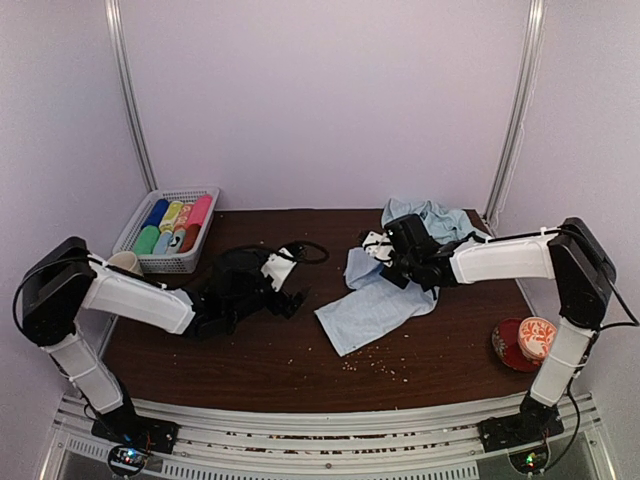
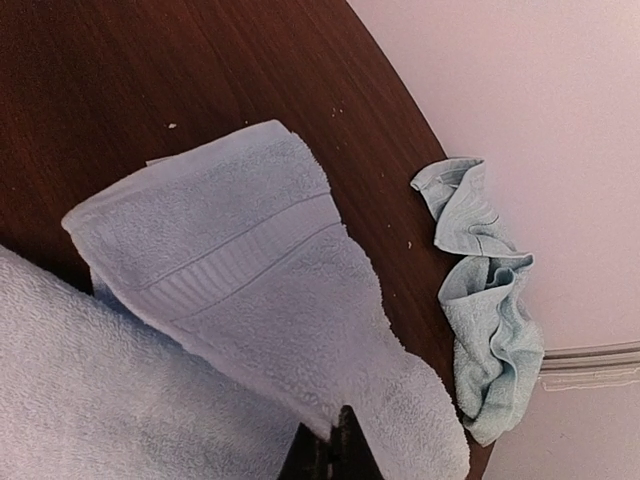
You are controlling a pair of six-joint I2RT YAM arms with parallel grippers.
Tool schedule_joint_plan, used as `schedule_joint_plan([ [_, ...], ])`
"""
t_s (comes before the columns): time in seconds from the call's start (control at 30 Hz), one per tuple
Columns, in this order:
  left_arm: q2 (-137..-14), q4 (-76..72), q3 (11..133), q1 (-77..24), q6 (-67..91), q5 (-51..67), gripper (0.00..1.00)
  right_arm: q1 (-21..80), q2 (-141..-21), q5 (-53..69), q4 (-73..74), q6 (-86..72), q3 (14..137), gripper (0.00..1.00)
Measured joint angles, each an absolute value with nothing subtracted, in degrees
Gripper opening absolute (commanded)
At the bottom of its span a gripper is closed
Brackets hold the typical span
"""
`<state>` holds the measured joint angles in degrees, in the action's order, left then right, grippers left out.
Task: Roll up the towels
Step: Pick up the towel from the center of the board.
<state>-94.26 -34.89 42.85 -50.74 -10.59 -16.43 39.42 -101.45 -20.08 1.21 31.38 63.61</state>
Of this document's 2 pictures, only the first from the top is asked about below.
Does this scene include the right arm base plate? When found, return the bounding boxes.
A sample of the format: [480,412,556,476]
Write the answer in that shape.
[477,414,565,453]

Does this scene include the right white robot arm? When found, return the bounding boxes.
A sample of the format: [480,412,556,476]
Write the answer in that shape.
[381,214,616,450]

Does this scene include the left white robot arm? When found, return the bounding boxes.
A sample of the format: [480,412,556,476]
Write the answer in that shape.
[12,237,308,444]

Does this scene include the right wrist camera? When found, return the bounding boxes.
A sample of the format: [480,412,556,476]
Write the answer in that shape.
[384,214,441,256]

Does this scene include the crumpled light blue towel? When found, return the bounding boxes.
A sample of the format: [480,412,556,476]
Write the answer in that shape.
[381,198,488,244]

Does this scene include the patterned orange rolled towel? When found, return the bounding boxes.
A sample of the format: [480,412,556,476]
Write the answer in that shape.
[173,203,193,232]

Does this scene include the dark red rolled towel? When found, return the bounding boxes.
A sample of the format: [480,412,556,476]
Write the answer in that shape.
[179,224,201,253]

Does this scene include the pink rolled towel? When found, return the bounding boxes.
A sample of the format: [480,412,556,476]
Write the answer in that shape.
[185,195,213,228]

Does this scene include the light blue towel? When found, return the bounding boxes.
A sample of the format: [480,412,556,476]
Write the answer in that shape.
[315,248,438,357]
[152,229,186,255]
[381,198,488,244]

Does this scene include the red floral bowl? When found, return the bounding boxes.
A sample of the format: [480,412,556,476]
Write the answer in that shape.
[491,318,540,373]

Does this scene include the beige plastic cup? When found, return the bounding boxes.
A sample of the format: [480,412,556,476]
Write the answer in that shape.
[107,251,143,275]

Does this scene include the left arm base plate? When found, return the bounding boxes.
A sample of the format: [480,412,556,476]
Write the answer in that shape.
[91,416,179,454]

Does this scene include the light blue rolled towel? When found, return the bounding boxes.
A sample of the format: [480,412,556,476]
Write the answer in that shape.
[152,229,186,255]

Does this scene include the white plastic basket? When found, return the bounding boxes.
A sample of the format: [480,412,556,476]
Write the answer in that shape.
[112,186,220,274]

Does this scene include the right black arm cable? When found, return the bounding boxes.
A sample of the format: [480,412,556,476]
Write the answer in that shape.
[542,219,640,474]

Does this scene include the aluminium frame post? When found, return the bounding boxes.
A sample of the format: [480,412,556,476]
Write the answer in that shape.
[104,0,158,192]
[484,0,546,229]

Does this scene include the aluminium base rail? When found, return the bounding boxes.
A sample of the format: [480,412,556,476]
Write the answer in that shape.
[36,394,621,479]

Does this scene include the orange white patterned bowl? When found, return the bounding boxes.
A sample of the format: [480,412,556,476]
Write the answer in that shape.
[517,317,557,361]

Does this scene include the green rolled towel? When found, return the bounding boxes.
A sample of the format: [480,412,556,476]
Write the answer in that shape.
[133,225,160,256]

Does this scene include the left aluminium frame post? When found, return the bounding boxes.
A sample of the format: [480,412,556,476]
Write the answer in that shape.
[104,0,158,192]

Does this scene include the right aluminium frame post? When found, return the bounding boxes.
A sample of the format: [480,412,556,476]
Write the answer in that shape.
[484,0,546,229]

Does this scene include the yellow rolled towel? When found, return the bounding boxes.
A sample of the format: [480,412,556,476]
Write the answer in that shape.
[158,201,184,233]

